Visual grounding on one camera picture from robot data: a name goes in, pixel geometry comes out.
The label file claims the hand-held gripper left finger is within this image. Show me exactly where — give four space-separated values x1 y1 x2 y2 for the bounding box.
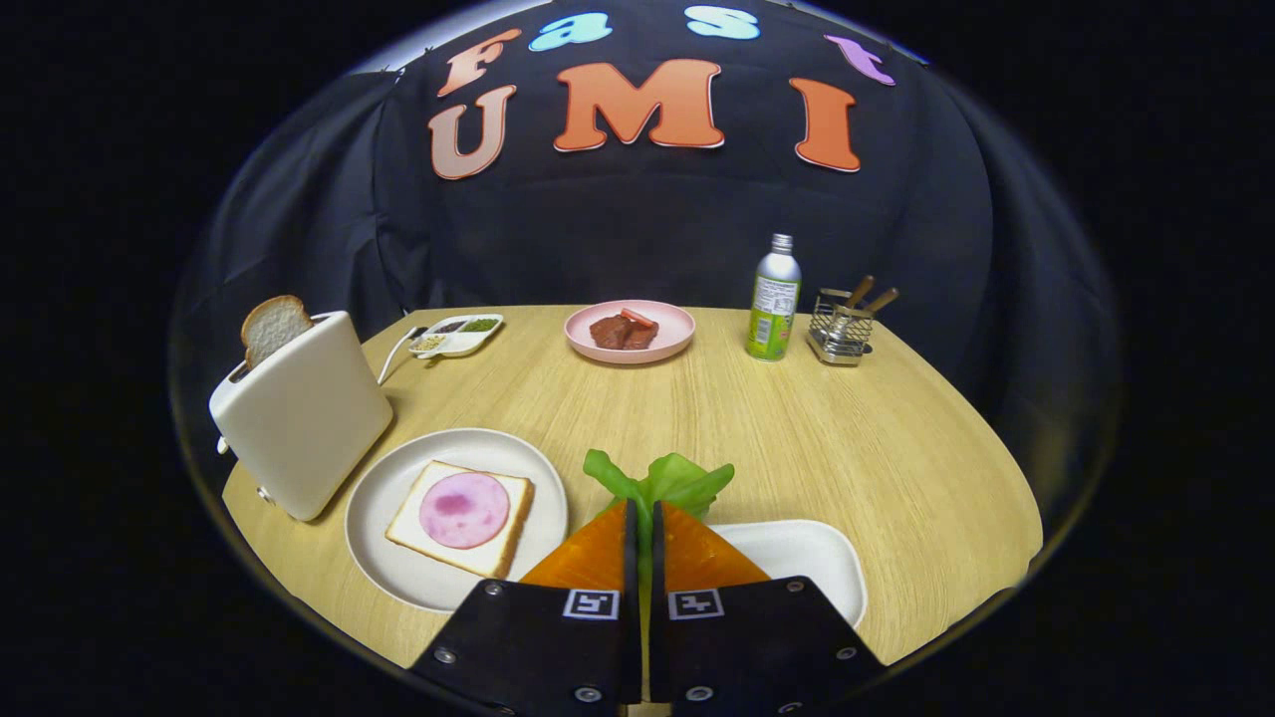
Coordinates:
410 498 643 717

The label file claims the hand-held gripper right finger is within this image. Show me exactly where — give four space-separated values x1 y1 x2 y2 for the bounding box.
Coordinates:
649 500 888 717

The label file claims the green lettuce leaf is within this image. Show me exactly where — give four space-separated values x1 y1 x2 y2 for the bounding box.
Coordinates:
583 448 736 638

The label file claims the toasted bread slice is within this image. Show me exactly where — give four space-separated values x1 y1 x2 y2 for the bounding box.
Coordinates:
240 295 315 369

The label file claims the white rectangular plate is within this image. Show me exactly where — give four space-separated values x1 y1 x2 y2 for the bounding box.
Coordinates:
709 519 869 628

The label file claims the white bread slice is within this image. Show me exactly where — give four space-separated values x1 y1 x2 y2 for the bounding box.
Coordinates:
385 459 536 581

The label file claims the pink ham slice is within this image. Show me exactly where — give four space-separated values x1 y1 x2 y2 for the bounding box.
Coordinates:
418 471 512 551

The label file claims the white round plate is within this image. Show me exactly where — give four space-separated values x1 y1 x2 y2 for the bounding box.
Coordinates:
345 428 570 613

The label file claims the brown meat piece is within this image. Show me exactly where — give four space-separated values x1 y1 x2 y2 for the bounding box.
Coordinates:
589 314 659 352

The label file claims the pink plate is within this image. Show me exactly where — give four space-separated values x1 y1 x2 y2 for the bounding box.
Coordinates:
564 300 697 365

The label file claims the white divided condiment dish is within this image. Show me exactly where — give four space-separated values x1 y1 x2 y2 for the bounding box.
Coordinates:
409 314 505 360

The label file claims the green label metal bottle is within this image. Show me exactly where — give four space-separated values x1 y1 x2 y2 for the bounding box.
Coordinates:
746 233 803 361

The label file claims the white toaster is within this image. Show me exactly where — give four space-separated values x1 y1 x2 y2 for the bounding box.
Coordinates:
208 310 394 523

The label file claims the black backdrop cloth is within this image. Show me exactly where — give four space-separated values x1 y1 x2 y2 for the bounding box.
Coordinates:
169 0 1122 479

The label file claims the metal wire utensil holder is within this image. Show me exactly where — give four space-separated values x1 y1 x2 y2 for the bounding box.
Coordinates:
807 288 878 367

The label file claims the white handled spoon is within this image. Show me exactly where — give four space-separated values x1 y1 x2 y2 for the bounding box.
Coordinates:
377 327 429 386

